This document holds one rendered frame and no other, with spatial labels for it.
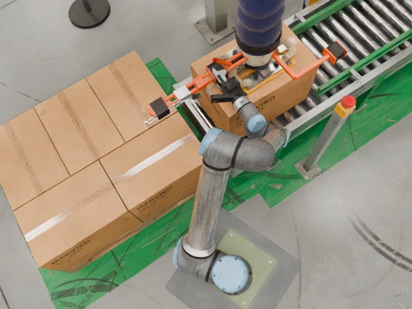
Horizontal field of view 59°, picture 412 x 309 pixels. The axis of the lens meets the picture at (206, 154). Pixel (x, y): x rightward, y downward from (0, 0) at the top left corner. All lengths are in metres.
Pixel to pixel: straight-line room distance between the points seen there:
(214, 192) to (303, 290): 1.46
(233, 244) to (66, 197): 1.09
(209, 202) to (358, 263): 1.60
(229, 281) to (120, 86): 1.54
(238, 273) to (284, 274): 0.37
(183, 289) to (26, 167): 1.30
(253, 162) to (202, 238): 0.45
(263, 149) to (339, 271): 1.61
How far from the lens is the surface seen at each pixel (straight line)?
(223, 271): 1.62
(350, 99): 1.95
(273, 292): 1.92
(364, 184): 2.94
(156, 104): 1.82
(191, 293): 1.92
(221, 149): 1.28
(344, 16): 2.92
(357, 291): 2.79
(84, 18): 3.78
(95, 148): 2.44
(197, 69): 2.07
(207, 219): 1.48
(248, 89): 1.97
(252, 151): 1.27
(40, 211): 2.45
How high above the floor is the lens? 2.66
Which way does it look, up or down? 69 degrees down
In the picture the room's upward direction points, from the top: 10 degrees counter-clockwise
